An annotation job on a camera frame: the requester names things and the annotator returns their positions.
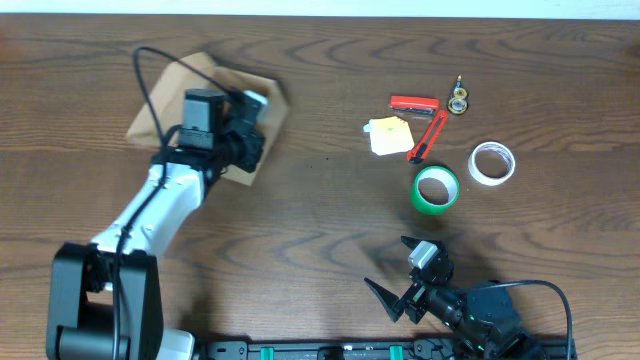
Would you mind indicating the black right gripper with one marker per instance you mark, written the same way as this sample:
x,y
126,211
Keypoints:
x,y
416,293

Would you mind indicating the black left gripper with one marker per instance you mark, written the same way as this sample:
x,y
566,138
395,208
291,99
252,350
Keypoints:
x,y
251,145

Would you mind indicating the brown cardboard box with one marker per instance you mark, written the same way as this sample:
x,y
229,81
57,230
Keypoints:
x,y
167,96

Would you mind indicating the green tape roll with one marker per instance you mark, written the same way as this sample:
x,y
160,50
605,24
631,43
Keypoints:
x,y
446,178

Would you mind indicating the white tape roll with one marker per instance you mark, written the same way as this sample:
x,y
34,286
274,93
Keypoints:
x,y
498,148

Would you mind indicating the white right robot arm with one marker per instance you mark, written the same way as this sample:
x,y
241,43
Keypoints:
x,y
485,321

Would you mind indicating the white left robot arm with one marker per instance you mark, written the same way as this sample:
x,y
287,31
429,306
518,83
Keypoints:
x,y
105,299

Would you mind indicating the red utility knife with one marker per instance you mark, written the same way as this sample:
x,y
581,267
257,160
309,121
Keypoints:
x,y
422,149

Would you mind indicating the white yellow sticky note pad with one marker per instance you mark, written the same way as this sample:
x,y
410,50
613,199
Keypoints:
x,y
389,135

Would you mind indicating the red stapler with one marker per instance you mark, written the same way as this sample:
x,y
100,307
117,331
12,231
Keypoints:
x,y
413,104

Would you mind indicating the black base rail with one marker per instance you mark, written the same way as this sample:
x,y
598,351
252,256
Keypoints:
x,y
415,349

